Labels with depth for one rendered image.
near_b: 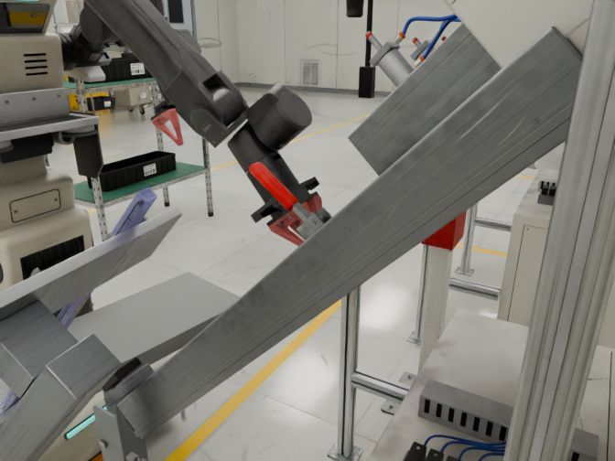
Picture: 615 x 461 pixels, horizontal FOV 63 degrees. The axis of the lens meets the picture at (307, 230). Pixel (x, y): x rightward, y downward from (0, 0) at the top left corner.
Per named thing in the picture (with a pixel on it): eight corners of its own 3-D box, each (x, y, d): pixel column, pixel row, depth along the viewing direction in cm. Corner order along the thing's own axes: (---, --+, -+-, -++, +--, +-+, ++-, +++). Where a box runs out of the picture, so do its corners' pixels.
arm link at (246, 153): (241, 136, 76) (216, 144, 71) (268, 109, 72) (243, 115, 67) (266, 174, 76) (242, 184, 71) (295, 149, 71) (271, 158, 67)
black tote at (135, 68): (89, 84, 265) (86, 61, 260) (69, 82, 273) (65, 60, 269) (168, 75, 310) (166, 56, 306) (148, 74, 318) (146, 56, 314)
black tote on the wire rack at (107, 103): (91, 112, 641) (90, 101, 635) (77, 110, 655) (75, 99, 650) (117, 107, 673) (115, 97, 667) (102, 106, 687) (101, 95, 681)
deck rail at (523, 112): (141, 439, 73) (116, 405, 73) (152, 431, 74) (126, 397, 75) (619, 102, 30) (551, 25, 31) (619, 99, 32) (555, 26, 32)
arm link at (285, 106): (216, 95, 74) (185, 118, 68) (262, 44, 67) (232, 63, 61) (272, 155, 77) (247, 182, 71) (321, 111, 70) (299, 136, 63)
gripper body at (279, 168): (323, 186, 74) (296, 144, 74) (285, 205, 66) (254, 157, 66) (294, 207, 78) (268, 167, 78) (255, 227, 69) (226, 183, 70)
